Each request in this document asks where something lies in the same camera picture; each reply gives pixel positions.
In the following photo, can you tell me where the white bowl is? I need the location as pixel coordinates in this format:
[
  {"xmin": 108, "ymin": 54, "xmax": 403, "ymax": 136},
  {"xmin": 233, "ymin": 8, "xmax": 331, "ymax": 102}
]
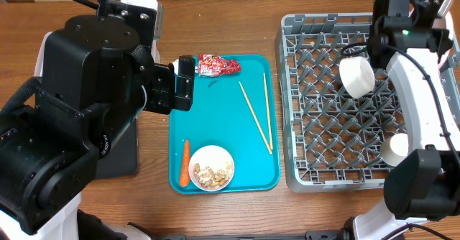
[{"xmin": 339, "ymin": 56, "xmax": 375, "ymax": 98}]

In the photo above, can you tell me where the wooden chopstick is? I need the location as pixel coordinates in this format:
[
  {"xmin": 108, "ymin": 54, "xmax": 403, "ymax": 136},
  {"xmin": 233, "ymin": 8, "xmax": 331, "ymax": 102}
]
[
  {"xmin": 263, "ymin": 73, "xmax": 273, "ymax": 154},
  {"xmin": 239, "ymin": 81, "xmax": 272, "ymax": 155}
]

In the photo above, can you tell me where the pink bowl with food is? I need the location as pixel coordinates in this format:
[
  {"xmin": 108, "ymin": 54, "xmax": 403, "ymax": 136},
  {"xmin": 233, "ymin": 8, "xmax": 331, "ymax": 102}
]
[{"xmin": 188, "ymin": 145, "xmax": 235, "ymax": 192}]

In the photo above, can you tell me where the pale green cup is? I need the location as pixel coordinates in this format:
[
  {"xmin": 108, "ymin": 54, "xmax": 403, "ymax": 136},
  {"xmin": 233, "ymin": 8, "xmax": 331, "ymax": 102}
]
[{"xmin": 379, "ymin": 133, "xmax": 409, "ymax": 167}]

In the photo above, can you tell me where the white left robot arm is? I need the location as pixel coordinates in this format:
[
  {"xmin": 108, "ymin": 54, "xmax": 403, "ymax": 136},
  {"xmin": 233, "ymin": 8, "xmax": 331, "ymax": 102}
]
[{"xmin": 1, "ymin": 0, "xmax": 196, "ymax": 239}]

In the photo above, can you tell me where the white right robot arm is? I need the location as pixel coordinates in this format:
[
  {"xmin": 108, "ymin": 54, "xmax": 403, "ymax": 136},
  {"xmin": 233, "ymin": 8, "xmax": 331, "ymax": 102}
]
[{"xmin": 339, "ymin": 0, "xmax": 459, "ymax": 239}]

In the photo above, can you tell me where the grey dishwasher rack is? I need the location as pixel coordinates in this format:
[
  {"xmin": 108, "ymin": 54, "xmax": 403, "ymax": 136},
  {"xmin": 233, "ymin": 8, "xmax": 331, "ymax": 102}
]
[{"xmin": 275, "ymin": 11, "xmax": 460, "ymax": 193}]

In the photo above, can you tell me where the crumpled white tissue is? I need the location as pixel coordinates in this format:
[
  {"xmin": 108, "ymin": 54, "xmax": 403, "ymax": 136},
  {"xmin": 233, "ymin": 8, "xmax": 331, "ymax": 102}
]
[{"xmin": 172, "ymin": 60, "xmax": 179, "ymax": 75}]

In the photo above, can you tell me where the red snack wrapper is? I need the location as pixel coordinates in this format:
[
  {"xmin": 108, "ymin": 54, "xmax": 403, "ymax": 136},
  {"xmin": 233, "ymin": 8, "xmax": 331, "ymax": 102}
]
[{"xmin": 197, "ymin": 54, "xmax": 242, "ymax": 77}]

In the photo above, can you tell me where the clear plastic bin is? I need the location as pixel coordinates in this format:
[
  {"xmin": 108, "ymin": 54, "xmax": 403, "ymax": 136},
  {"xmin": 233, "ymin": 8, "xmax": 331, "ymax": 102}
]
[{"xmin": 34, "ymin": 32, "xmax": 160, "ymax": 77}]

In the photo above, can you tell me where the black tray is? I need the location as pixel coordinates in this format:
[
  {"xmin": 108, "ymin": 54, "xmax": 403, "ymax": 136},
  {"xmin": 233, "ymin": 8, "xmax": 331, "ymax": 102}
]
[{"xmin": 96, "ymin": 119, "xmax": 138, "ymax": 180}]

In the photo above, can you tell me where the teal plastic tray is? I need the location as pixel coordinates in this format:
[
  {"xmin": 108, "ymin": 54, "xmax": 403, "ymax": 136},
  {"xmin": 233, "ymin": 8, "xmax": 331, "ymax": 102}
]
[{"xmin": 169, "ymin": 54, "xmax": 281, "ymax": 195}]

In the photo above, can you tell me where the orange carrot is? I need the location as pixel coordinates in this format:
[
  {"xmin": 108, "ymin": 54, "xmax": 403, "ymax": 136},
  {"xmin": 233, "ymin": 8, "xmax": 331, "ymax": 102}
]
[{"xmin": 179, "ymin": 139, "xmax": 190, "ymax": 188}]

